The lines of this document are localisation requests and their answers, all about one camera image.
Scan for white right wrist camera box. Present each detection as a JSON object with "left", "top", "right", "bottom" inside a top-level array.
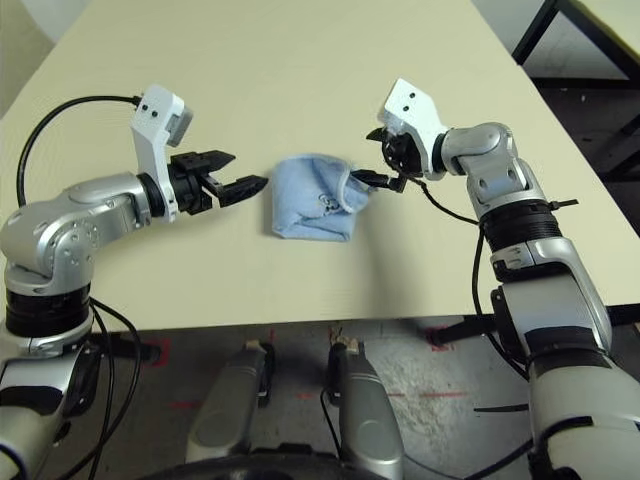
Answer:
[{"left": 375, "top": 77, "right": 449, "bottom": 181}]

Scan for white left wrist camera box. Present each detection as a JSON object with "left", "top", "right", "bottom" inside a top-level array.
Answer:
[{"left": 129, "top": 84, "right": 195, "bottom": 224}]

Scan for black robot torso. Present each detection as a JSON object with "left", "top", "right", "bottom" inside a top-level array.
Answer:
[{"left": 134, "top": 442, "right": 351, "bottom": 480}]

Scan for light blue terry towel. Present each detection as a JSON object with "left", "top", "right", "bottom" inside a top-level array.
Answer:
[{"left": 263, "top": 152, "right": 374, "bottom": 244}]

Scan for side table black frame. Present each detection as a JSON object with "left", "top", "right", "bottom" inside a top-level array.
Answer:
[{"left": 512, "top": 0, "right": 640, "bottom": 81}]

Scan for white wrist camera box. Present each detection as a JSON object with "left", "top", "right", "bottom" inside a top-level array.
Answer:
[
  {"left": 129, "top": 84, "right": 195, "bottom": 224},
  {"left": 375, "top": 77, "right": 449, "bottom": 181}
]

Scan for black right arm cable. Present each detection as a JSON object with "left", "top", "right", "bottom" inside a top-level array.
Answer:
[{"left": 399, "top": 177, "right": 539, "bottom": 474}]

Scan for grey left robot leg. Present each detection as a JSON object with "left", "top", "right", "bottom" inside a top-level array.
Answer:
[{"left": 185, "top": 338, "right": 277, "bottom": 464}]

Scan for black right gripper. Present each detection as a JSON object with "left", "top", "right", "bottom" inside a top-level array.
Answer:
[{"left": 352, "top": 127, "right": 426, "bottom": 194}]

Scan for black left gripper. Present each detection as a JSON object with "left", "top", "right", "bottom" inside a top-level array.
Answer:
[{"left": 167, "top": 148, "right": 271, "bottom": 216}]

